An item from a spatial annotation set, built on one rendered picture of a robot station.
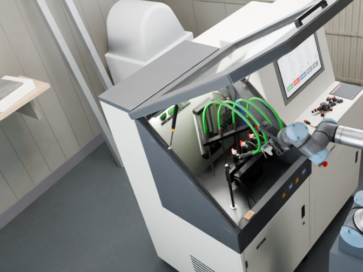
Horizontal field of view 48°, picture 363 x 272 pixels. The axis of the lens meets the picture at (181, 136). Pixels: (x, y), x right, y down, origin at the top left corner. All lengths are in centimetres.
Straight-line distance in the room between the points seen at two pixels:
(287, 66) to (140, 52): 160
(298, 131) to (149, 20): 231
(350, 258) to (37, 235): 263
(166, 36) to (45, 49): 108
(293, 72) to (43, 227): 251
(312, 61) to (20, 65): 237
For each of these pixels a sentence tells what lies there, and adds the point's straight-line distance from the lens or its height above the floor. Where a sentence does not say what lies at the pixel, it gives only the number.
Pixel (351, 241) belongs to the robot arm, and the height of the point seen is 105.
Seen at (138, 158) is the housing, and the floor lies 114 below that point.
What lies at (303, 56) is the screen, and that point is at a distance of 267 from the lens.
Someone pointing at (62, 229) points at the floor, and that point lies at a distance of 379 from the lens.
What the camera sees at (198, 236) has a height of 71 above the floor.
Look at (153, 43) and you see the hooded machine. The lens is 376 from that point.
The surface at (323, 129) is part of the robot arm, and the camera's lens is 176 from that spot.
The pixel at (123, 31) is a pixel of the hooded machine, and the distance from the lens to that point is 383.
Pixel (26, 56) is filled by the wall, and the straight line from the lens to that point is 381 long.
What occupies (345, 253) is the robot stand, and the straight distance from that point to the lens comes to 219.
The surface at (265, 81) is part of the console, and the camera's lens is 238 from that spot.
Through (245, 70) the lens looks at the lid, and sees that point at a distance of 137.
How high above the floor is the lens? 257
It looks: 37 degrees down
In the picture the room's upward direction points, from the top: 14 degrees counter-clockwise
